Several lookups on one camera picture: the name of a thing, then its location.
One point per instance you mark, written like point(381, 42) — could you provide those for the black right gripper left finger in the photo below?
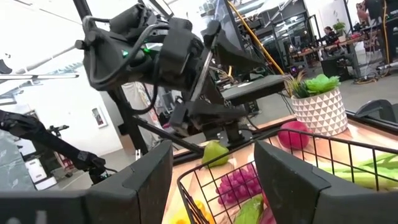
point(93, 202)

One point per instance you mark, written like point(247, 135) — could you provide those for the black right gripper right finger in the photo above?
point(295, 193)

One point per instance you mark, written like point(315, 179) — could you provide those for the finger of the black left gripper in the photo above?
point(230, 53)
point(205, 113)

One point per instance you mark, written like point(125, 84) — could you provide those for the dark red apple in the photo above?
point(268, 216)

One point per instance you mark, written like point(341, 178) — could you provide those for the green pear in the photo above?
point(214, 152)

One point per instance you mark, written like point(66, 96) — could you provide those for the green elongated vegetable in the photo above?
point(248, 213)

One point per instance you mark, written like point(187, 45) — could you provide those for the dark red pomegranate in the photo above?
point(292, 137)

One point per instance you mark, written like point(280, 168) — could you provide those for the black computer monitor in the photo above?
point(228, 12)

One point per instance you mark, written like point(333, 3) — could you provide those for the black desk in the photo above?
point(255, 87)

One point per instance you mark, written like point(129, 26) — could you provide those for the purple grape bunch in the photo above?
point(239, 185)

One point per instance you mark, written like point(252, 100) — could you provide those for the hanging white colourful cloth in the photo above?
point(140, 96)

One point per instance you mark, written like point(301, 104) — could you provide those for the green and white leek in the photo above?
point(367, 179)

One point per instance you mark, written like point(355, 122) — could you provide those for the potted plant white geometric pot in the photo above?
point(320, 112)

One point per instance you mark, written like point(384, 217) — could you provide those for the yellow bell pepper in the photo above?
point(182, 217)

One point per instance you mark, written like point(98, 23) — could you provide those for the wooden desk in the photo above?
point(326, 47)

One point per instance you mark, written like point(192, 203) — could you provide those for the person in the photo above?
point(329, 37)

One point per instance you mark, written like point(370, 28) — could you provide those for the black computer box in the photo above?
point(334, 67)

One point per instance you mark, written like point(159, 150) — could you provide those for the small green potted plant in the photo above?
point(339, 26)

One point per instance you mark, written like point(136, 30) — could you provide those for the grey curved chair back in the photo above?
point(385, 107)

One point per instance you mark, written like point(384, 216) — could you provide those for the white linear light bar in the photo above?
point(46, 76)

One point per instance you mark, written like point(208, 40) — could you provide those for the black wedge-shaped fixture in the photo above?
point(3, 68)

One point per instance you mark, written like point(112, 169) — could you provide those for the black diagonal frame brace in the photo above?
point(168, 135)

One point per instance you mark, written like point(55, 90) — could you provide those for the black table frame rail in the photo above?
point(373, 124)
point(186, 157)

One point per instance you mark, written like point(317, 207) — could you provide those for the black frame post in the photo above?
point(130, 124)

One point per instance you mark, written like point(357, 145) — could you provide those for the framed wall picture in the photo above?
point(99, 117)

